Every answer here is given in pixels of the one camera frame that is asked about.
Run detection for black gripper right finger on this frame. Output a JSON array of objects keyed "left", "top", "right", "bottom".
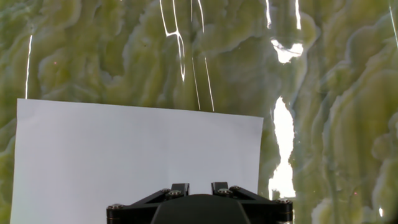
[{"left": 211, "top": 182, "right": 294, "bottom": 224}]

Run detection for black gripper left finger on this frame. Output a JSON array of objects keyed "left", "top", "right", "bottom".
[{"left": 106, "top": 182, "right": 190, "bottom": 224}]

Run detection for white paper sheet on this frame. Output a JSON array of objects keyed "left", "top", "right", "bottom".
[{"left": 9, "top": 98, "right": 264, "bottom": 224}]

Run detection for green marble pattern mat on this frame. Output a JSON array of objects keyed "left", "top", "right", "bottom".
[{"left": 0, "top": 0, "right": 398, "bottom": 224}]

